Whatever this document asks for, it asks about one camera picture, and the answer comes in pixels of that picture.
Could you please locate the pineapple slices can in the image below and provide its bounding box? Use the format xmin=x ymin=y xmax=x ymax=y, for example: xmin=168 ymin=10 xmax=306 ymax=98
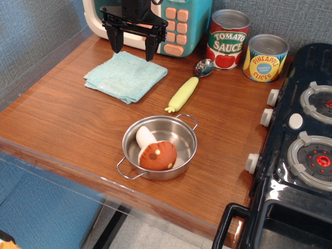
xmin=243 ymin=34 xmax=289 ymax=82

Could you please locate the black toy stove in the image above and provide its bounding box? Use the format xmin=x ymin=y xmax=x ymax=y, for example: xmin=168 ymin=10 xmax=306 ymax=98
xmin=213 ymin=43 xmax=331 ymax=248

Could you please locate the light blue folded cloth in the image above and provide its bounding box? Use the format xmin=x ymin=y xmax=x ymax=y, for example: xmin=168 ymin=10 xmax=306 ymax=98
xmin=84 ymin=51 xmax=168 ymax=104

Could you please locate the tomato sauce can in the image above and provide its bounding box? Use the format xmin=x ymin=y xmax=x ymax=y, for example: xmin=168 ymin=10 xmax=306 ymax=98
xmin=205 ymin=9 xmax=251 ymax=70

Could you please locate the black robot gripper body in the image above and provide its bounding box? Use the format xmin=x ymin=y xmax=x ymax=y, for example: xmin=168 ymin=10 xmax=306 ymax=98
xmin=100 ymin=1 xmax=168 ymax=42

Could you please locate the orange plush toy corner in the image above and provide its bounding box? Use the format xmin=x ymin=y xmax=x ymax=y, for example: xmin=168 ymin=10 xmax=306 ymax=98
xmin=0 ymin=241 xmax=20 ymax=249

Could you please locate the brown plush toy mushroom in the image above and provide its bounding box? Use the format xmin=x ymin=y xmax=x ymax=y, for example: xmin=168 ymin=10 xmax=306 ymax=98
xmin=136 ymin=126 xmax=177 ymax=171

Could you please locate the small steel two-handled pot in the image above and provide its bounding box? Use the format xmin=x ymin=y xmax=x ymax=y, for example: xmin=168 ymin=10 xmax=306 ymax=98
xmin=117 ymin=114 xmax=198 ymax=181

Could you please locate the spoon with green handle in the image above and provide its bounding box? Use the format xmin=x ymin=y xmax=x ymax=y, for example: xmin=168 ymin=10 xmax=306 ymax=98
xmin=164 ymin=59 xmax=214 ymax=113

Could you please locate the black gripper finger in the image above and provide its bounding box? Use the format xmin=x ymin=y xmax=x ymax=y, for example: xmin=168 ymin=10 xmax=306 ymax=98
xmin=145 ymin=34 xmax=161 ymax=62
xmin=107 ymin=26 xmax=124 ymax=53

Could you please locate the teal toy microwave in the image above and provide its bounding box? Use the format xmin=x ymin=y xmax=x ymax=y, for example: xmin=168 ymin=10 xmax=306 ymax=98
xmin=83 ymin=0 xmax=212 ymax=58

